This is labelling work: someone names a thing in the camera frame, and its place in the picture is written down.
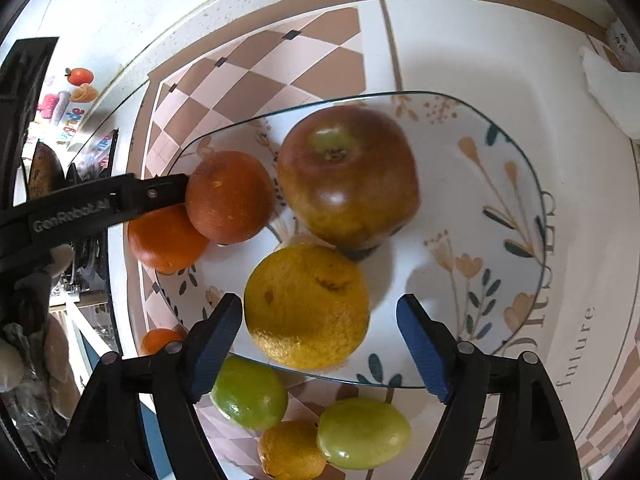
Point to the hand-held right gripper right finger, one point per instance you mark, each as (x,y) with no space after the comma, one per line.
(422,350)

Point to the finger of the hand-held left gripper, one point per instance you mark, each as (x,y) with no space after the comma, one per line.
(150,196)

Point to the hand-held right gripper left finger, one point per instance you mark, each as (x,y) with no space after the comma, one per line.
(216,347)

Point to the dark orange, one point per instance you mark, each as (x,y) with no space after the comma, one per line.
(230,195)

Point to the large yellow citrus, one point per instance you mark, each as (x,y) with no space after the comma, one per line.
(305,305)

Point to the floral glass plate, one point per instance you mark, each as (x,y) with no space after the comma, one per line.
(465,220)

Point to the bright orange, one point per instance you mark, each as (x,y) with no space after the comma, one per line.
(162,242)

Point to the green plum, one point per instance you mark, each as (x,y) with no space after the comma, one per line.
(250,392)
(362,432)

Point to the small orange tangerine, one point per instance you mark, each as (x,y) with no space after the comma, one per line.
(157,340)

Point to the small yellow citrus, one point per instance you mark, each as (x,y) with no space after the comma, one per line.
(290,450)

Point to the red green apple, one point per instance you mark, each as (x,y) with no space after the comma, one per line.
(347,175)

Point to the checked printed tablecloth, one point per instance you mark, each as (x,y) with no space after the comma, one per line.
(500,45)

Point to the white tissue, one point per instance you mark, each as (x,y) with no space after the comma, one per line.
(610,90)

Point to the colourful wall sticker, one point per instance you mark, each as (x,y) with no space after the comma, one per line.
(75,92)

